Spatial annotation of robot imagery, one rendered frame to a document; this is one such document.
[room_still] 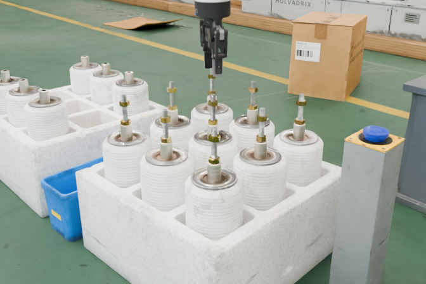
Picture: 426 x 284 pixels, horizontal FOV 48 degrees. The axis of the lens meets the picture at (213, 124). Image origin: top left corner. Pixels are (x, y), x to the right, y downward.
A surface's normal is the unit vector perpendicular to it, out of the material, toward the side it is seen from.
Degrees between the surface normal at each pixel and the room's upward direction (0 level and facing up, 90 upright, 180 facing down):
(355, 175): 90
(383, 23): 90
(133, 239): 90
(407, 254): 0
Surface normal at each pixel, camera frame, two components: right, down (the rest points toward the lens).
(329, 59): -0.48, 0.33
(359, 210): -0.70, 0.26
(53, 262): 0.00, -0.93
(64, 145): 0.68, 0.27
